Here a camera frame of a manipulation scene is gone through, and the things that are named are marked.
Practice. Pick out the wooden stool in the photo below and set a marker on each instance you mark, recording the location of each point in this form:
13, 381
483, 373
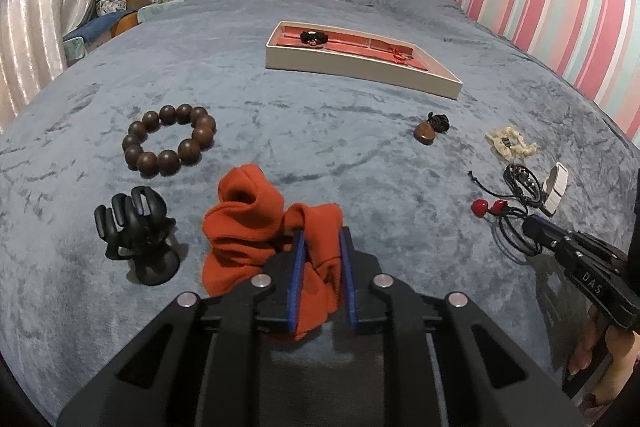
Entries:
125, 24

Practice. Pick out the grey plush blanket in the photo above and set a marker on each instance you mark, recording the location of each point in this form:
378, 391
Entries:
320, 142

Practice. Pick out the black hair claw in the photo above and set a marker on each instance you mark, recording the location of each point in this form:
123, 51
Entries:
150, 257

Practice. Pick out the white hair clip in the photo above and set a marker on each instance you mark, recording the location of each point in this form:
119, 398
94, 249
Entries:
555, 187

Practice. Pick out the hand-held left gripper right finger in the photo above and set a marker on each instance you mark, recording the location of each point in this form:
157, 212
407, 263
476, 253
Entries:
347, 277

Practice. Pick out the light green cloth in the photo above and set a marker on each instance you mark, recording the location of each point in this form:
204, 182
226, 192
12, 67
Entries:
155, 9

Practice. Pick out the blue cloth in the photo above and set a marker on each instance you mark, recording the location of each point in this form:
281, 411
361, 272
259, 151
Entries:
95, 27

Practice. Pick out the small red knot ornament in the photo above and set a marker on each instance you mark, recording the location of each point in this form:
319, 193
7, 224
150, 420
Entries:
398, 53

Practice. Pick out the cream hair claw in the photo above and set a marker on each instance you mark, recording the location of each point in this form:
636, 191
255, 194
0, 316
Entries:
505, 142

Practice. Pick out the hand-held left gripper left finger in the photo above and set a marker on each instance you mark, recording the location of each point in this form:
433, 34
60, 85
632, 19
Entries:
298, 277

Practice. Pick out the orange fabric scrunchie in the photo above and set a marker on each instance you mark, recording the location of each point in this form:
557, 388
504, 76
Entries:
240, 232

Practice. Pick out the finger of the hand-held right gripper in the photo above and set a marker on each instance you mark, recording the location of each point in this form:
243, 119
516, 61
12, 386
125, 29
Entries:
542, 232

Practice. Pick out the beige tray with red lining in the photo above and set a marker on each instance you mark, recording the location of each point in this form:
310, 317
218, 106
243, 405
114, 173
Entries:
350, 69

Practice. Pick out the person's right hand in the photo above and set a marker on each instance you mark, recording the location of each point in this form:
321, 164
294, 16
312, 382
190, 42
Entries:
590, 357

